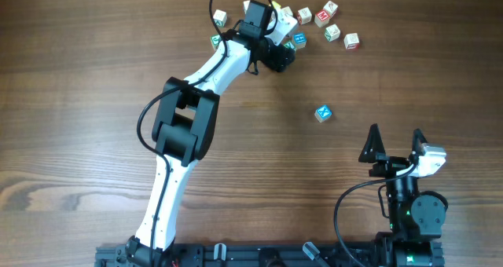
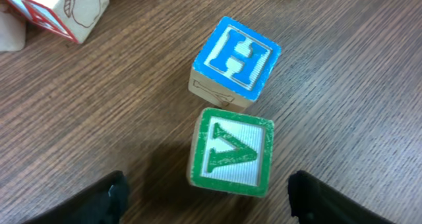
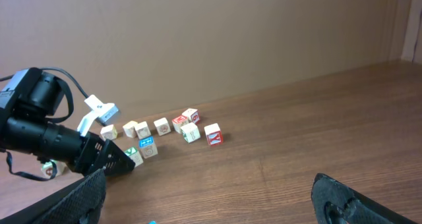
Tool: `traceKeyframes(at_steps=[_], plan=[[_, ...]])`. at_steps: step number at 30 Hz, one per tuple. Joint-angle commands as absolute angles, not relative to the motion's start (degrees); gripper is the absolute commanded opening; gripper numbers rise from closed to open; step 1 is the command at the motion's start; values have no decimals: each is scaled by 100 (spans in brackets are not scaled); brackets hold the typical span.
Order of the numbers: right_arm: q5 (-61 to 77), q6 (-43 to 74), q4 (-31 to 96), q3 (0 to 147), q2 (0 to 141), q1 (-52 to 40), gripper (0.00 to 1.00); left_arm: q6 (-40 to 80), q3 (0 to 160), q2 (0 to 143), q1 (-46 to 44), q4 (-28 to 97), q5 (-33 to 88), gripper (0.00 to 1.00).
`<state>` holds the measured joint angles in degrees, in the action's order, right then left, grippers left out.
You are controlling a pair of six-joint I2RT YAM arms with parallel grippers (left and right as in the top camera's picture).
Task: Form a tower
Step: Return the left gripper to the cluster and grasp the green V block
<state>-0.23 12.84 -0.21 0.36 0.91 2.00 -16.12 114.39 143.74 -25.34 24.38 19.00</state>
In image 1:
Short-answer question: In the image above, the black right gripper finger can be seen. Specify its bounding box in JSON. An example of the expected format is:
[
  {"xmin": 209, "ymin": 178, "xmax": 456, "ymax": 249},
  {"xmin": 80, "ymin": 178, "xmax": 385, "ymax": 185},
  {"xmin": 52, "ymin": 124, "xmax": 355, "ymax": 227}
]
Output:
[
  {"xmin": 358, "ymin": 123, "xmax": 386, "ymax": 163},
  {"xmin": 411, "ymin": 128, "xmax": 427, "ymax": 156}
]

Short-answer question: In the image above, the green letter I block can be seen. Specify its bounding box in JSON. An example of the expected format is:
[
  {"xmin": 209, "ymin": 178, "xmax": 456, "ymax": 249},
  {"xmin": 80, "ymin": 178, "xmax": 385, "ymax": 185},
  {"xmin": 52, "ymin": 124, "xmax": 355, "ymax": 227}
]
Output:
[{"xmin": 324, "ymin": 24, "xmax": 341, "ymax": 42}]

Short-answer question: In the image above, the green letter Z block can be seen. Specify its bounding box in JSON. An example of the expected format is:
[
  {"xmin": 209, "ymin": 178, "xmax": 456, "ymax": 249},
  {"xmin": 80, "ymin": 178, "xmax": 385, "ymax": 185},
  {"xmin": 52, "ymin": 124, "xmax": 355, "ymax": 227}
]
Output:
[{"xmin": 284, "ymin": 41, "xmax": 297, "ymax": 52}]

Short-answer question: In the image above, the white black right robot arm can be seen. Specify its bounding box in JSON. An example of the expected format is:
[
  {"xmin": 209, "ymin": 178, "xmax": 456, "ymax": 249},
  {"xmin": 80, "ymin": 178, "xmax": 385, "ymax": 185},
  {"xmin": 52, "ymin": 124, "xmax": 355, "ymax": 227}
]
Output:
[{"xmin": 358, "ymin": 124, "xmax": 448, "ymax": 267}]

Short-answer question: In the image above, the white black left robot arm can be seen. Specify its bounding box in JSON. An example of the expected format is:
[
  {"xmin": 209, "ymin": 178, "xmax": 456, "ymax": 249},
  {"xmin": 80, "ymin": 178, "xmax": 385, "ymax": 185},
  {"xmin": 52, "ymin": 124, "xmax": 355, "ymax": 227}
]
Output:
[{"xmin": 126, "ymin": 35, "xmax": 296, "ymax": 266}]

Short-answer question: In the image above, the blue top wooden block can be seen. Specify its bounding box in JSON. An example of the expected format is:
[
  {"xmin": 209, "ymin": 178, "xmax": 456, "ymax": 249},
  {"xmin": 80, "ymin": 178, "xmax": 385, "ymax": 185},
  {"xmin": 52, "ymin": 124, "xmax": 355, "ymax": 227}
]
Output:
[{"xmin": 292, "ymin": 32, "xmax": 307, "ymax": 49}]

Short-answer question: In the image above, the red side picture block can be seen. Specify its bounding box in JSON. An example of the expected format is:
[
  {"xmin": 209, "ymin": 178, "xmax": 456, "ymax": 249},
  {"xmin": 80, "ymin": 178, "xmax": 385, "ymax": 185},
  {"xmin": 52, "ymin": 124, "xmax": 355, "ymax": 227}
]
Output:
[{"xmin": 281, "ymin": 6, "xmax": 294, "ymax": 17}]

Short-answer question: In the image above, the red edge picture block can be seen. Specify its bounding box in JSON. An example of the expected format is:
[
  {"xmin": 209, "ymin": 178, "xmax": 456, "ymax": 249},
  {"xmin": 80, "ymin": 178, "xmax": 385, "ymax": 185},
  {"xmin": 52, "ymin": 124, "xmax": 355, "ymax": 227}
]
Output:
[{"xmin": 297, "ymin": 7, "xmax": 312, "ymax": 25}]

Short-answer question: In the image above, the yellow top wooden block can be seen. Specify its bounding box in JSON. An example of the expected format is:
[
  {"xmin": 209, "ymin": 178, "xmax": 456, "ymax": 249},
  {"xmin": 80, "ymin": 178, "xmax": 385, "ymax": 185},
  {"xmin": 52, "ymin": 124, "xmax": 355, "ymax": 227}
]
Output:
[{"xmin": 272, "ymin": 1, "xmax": 281, "ymax": 9}]

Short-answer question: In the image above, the blue X base block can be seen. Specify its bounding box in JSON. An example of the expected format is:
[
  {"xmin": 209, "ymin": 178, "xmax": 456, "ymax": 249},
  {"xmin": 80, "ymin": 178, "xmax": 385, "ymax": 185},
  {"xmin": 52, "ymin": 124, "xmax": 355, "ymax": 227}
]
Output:
[{"xmin": 314, "ymin": 105, "xmax": 332, "ymax": 123}]

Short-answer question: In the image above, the red top M block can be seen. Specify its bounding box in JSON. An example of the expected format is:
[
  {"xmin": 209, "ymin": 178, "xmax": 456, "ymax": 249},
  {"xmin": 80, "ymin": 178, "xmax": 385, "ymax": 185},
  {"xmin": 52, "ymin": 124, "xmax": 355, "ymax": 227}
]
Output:
[{"xmin": 314, "ymin": 9, "xmax": 330, "ymax": 27}]

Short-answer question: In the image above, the plain wooden block left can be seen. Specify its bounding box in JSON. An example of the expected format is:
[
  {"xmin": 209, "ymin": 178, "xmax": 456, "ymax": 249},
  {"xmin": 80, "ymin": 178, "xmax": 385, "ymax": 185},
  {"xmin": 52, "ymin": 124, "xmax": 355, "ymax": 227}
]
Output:
[{"xmin": 243, "ymin": 0, "xmax": 250, "ymax": 13}]

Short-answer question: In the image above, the green ball picture block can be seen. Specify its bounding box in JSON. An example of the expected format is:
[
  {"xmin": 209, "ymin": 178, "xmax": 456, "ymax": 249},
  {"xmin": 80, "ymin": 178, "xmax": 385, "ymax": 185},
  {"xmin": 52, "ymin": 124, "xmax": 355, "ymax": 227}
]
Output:
[{"xmin": 211, "ymin": 35, "xmax": 221, "ymax": 50}]

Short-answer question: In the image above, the green letter A block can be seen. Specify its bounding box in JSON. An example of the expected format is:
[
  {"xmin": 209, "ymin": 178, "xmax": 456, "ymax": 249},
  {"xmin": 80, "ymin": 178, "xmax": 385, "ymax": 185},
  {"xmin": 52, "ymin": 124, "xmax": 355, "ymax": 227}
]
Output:
[{"xmin": 213, "ymin": 9, "xmax": 227, "ymax": 27}]

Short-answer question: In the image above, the red number block far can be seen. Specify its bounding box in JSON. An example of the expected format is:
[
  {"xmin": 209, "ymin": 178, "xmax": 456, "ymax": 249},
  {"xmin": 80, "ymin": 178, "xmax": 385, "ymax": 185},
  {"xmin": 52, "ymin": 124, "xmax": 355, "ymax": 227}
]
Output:
[{"xmin": 323, "ymin": 0, "xmax": 339, "ymax": 18}]

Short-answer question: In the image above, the red letter Y block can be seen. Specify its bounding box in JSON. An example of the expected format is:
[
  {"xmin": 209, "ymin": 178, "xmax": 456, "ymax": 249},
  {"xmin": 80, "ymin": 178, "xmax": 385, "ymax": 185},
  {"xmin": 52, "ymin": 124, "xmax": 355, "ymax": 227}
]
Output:
[{"xmin": 343, "ymin": 33, "xmax": 360, "ymax": 50}]

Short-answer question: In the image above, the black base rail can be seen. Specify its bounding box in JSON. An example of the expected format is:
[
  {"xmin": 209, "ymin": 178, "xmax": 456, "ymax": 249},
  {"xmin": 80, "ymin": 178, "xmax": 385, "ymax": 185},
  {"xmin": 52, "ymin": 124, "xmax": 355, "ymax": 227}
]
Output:
[{"xmin": 94, "ymin": 241, "xmax": 445, "ymax": 267}]

